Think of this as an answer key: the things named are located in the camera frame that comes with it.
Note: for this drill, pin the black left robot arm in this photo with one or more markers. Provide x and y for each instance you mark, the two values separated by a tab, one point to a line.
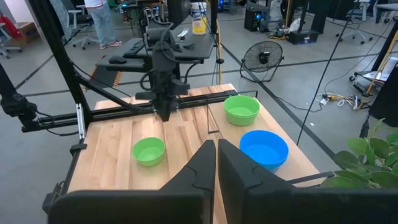
163	59

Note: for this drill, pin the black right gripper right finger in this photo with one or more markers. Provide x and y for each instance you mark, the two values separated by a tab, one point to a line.
241	177

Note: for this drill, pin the black equipment case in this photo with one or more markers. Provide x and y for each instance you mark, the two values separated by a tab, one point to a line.
303	36

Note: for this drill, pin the white plastic bag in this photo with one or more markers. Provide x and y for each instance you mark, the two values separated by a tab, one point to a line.
295	25

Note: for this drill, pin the black computer tower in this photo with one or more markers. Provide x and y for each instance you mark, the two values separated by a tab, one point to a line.
253	18

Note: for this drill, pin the black keyboard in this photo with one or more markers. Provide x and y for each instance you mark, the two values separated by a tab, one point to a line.
135	46

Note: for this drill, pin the black floor fan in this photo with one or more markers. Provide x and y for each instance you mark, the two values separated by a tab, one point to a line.
262	57

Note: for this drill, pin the black computer mouse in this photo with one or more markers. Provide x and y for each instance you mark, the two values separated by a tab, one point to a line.
117	59

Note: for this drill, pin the silver bracket plate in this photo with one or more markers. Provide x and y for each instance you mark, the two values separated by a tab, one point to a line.
81	121

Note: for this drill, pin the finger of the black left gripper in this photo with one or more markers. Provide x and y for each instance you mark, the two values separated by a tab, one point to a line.
169	109
160	109

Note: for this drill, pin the black cabinet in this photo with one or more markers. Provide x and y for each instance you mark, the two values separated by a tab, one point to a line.
387	93

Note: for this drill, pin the black mat with orange stripes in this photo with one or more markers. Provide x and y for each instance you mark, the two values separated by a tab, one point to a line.
105	77

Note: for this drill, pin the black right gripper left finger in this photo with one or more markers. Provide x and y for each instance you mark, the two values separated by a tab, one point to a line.
194	175

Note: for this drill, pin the black wheeled cart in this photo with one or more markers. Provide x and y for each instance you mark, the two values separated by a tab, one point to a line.
370	76

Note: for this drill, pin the grey office chair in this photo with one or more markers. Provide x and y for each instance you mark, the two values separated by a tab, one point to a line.
354	21
77	25

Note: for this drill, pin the person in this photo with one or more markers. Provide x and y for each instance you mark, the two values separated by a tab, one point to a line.
104	23

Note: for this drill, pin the red chair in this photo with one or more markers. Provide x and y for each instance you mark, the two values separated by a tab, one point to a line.
11	26

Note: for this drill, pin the white small packet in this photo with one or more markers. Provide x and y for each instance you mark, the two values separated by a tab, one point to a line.
183	32

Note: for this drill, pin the green potted plant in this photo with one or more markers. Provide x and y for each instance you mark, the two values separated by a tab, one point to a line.
373	161

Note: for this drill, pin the black stand pole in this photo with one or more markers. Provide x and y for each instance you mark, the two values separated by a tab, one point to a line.
214	15

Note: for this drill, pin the yellow-label wipes canister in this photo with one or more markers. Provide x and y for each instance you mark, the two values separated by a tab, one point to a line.
199	18

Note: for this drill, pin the black spare gripper finger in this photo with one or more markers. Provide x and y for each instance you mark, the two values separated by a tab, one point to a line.
188	46

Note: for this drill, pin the brown cardboard box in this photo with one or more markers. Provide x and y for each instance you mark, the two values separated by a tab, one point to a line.
29	31

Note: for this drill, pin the black table-level camera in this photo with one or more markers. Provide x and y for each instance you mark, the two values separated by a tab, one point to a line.
49	199

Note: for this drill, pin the black standing desk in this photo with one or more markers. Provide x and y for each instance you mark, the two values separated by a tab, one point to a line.
199	46

